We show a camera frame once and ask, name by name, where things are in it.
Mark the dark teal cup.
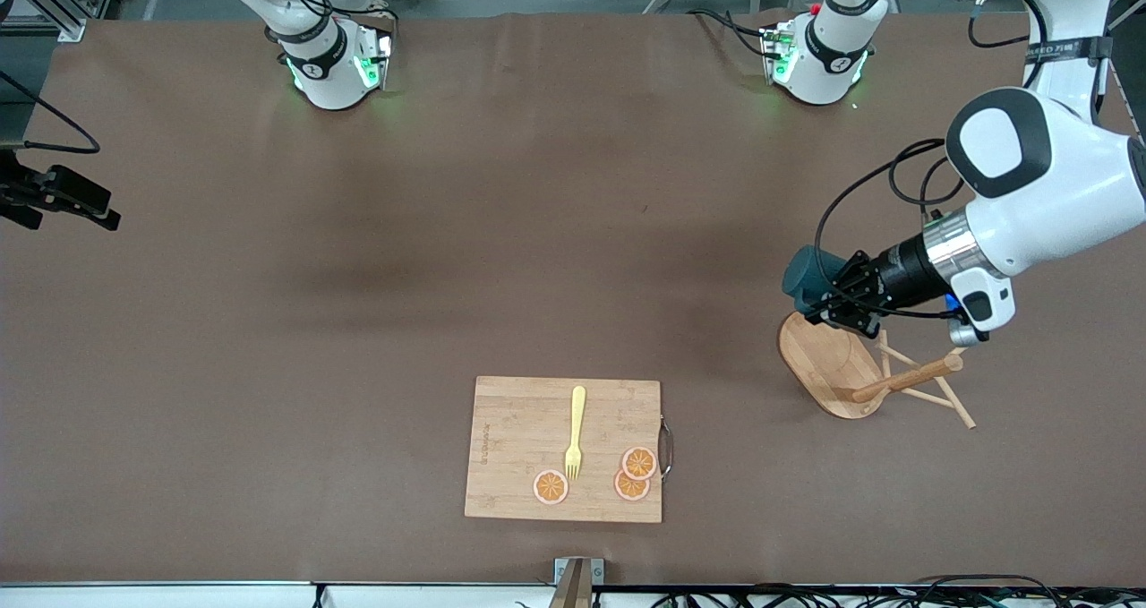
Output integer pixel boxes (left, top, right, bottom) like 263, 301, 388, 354
782, 244, 862, 318

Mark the wooden cup rack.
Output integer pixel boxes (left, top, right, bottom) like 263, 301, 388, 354
777, 311, 977, 431

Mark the yellow plastic fork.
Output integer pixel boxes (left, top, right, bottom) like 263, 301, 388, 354
564, 385, 588, 482

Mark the bamboo cutting board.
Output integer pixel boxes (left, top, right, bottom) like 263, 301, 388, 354
464, 375, 674, 525

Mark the black cable tangle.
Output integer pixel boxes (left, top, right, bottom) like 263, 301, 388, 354
652, 575, 1146, 608

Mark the black base cable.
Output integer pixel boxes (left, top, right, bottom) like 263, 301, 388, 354
697, 8, 773, 58
269, 0, 401, 58

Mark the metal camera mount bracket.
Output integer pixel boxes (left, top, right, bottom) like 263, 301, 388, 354
552, 557, 606, 608

